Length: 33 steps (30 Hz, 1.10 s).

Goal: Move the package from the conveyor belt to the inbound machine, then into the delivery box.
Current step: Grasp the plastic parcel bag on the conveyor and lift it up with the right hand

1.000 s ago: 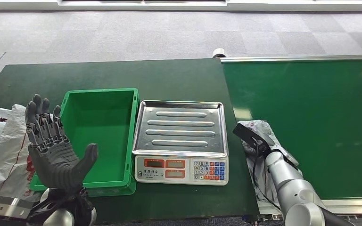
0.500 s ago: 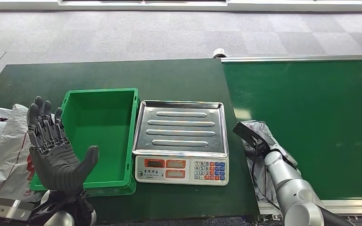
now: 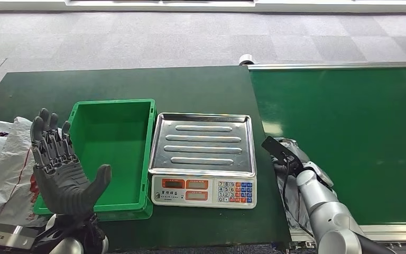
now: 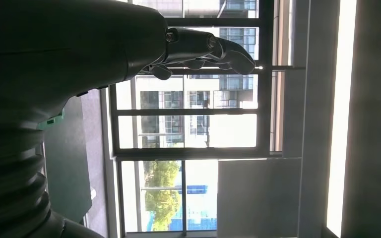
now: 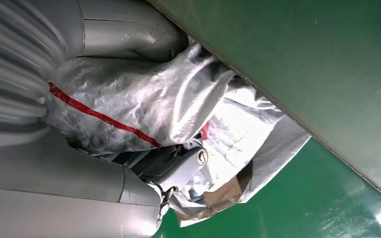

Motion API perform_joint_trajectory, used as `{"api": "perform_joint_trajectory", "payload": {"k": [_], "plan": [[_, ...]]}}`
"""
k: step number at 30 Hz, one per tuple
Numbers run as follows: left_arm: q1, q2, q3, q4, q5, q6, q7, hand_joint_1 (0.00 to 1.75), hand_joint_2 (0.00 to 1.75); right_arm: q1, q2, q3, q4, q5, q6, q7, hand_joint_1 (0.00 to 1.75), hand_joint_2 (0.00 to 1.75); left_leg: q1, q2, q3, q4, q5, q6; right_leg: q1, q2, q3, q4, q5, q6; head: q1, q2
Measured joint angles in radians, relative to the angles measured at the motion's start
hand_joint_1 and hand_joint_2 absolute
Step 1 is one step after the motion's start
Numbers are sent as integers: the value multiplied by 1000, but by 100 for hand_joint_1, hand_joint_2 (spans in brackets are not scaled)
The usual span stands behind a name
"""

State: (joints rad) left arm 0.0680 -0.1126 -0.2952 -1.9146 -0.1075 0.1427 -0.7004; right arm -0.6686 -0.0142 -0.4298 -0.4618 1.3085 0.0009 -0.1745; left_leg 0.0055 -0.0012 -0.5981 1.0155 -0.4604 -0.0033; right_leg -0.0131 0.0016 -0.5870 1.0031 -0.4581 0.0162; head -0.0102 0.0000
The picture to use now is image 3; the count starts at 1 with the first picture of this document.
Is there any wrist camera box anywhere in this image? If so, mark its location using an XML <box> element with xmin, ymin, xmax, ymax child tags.
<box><xmin>0</xmin><ymin>222</ymin><xmax>39</xmax><ymax>251</ymax></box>
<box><xmin>261</xmin><ymin>135</ymin><xmax>305</xmax><ymax>173</ymax></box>

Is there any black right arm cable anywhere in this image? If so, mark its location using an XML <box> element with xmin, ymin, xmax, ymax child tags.
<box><xmin>281</xmin><ymin>159</ymin><xmax>317</xmax><ymax>240</ymax></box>

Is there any white wall ledge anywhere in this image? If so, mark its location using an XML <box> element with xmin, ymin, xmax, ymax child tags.
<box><xmin>0</xmin><ymin>0</ymin><xmax>406</xmax><ymax>14</ymax></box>

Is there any grey package red print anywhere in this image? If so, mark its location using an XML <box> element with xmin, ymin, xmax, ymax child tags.
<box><xmin>271</xmin><ymin>137</ymin><xmax>338</xmax><ymax>233</ymax></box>

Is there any large white package red print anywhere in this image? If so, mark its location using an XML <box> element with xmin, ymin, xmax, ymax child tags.
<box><xmin>0</xmin><ymin>116</ymin><xmax>63</xmax><ymax>228</ymax></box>

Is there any white conveyor roller end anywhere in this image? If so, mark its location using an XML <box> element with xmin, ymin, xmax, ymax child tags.
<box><xmin>238</xmin><ymin>54</ymin><xmax>257</xmax><ymax>66</ymax></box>

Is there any green plastic bin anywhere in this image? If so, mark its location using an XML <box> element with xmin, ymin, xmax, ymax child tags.
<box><xmin>33</xmin><ymin>98</ymin><xmax>157</xmax><ymax>222</ymax></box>

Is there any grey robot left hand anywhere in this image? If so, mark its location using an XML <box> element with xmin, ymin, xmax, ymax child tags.
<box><xmin>30</xmin><ymin>107</ymin><xmax>113</xmax><ymax>216</ymax></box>

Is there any electronic scale steel tray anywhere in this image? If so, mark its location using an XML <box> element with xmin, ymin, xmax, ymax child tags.
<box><xmin>148</xmin><ymin>112</ymin><xmax>257</xmax><ymax>210</ymax></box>

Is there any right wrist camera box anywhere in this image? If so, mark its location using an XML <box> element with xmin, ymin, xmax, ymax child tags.
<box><xmin>261</xmin><ymin>135</ymin><xmax>305</xmax><ymax>173</ymax></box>

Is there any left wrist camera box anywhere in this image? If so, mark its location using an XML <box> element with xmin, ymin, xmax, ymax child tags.
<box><xmin>0</xmin><ymin>222</ymin><xmax>39</xmax><ymax>251</ymax></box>

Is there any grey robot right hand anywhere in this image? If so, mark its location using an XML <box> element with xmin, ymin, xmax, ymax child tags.
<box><xmin>272</xmin><ymin>156</ymin><xmax>300</xmax><ymax>177</ymax></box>

